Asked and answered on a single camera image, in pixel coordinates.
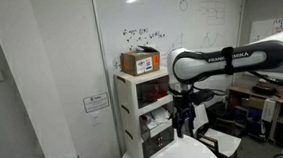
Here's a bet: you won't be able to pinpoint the wooden storage shelf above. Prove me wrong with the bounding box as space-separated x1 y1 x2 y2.
226 80 283 151

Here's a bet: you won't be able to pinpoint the large wall whiteboard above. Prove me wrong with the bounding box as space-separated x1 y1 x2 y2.
91 0 256 156

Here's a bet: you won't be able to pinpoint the white stacked plastic cabinet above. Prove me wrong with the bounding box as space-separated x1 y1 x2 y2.
113 66 179 158

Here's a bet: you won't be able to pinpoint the white seat wooden chair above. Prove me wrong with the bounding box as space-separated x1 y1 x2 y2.
191 100 244 158

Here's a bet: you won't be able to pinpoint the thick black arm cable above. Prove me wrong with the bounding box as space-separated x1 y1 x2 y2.
246 67 283 91

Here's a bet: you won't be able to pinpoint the small whiteboard with flowchart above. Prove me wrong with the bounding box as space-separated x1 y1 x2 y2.
247 16 283 44

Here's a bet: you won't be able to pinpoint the blue box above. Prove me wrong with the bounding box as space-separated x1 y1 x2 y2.
248 106 265 123

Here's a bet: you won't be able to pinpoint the tinted ribbed cabinet door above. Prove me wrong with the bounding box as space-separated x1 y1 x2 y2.
136 77 158 109
140 130 162 158
158 125 178 153

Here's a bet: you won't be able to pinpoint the white paper wall sign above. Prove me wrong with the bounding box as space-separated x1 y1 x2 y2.
81 91 111 114

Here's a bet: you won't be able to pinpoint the black round device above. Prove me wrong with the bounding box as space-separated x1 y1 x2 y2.
251 80 278 97

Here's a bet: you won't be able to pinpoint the white printed carton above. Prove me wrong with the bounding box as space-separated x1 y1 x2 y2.
259 97 279 124

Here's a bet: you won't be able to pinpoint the white light switch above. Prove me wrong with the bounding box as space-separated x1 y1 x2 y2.
90 112 103 128

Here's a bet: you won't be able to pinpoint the white plastic bags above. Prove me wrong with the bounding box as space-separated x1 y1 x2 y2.
146 106 173 131

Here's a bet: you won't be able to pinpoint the small plain cardboard box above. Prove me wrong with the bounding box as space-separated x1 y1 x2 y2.
245 94 267 112

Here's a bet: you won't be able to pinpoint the brown cardboard box with labels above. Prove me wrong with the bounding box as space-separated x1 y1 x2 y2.
118 44 162 78

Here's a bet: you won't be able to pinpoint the black velcro strap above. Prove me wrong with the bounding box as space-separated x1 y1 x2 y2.
220 45 237 77

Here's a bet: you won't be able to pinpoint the white frosted glass room door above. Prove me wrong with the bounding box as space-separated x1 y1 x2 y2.
0 0 82 158

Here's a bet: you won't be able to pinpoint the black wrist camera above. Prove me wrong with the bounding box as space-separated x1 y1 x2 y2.
191 88 215 105

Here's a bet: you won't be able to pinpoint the thin black camera cable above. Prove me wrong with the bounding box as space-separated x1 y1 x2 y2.
191 82 229 99

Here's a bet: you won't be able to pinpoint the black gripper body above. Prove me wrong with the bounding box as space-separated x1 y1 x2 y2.
171 90 196 119

